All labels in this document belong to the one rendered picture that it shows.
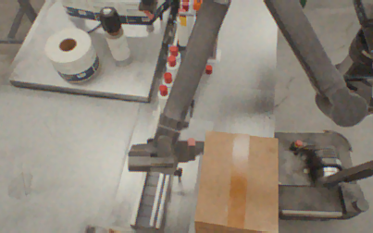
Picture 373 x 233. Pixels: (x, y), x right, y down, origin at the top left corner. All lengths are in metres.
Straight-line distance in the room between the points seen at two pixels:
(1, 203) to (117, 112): 0.58
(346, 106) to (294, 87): 1.86
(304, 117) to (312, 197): 0.71
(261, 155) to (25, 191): 0.94
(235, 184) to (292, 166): 1.04
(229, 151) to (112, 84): 0.70
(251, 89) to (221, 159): 0.58
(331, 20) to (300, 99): 0.92
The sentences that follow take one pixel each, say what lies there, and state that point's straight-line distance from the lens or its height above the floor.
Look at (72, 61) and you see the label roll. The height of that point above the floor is 1.02.
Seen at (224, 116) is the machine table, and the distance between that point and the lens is 1.41.
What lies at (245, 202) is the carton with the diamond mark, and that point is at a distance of 0.98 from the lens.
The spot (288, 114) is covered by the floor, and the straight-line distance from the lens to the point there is 2.46.
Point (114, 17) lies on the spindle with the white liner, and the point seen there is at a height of 1.17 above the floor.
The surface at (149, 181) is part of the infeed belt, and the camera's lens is 1.25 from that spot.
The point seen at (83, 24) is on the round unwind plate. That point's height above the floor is 0.89.
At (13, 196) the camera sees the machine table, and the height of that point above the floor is 0.83.
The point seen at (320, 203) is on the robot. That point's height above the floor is 0.24.
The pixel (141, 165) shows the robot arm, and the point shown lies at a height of 1.33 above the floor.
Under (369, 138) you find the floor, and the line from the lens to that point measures 2.58.
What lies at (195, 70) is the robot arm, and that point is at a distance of 0.69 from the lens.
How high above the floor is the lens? 2.06
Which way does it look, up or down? 61 degrees down
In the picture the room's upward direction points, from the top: 3 degrees counter-clockwise
